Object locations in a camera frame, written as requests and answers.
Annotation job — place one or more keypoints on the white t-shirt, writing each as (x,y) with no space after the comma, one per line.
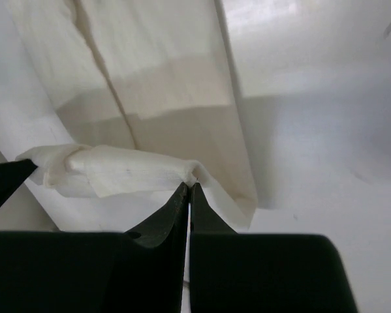
(148,75)

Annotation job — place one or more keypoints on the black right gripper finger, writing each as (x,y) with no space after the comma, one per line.
(12,176)
(140,270)
(239,272)

